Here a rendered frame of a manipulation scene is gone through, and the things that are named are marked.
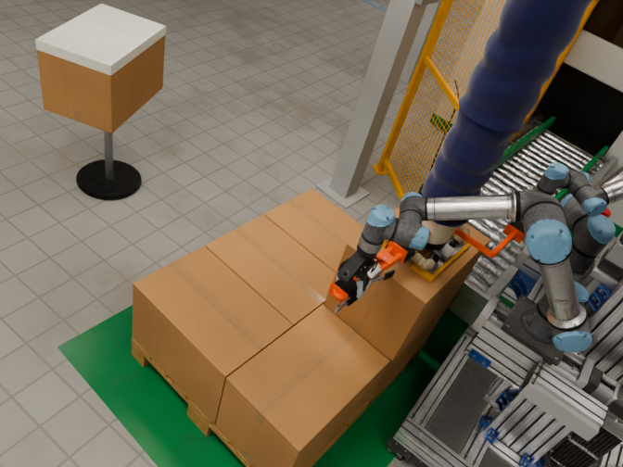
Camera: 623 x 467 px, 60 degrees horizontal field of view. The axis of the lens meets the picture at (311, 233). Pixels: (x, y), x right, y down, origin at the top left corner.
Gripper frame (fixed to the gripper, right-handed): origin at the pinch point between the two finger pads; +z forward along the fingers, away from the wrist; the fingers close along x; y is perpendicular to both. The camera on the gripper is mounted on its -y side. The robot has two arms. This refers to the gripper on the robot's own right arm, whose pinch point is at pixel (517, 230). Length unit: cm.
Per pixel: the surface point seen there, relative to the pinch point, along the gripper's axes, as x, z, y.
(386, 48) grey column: -130, -8, -73
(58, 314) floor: -148, 108, 132
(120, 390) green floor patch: -93, 108, 133
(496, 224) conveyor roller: -20, 53, -75
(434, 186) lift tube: -30, -20, 39
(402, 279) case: -20, 13, 55
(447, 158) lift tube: -30, -33, 39
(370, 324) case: -22, 43, 58
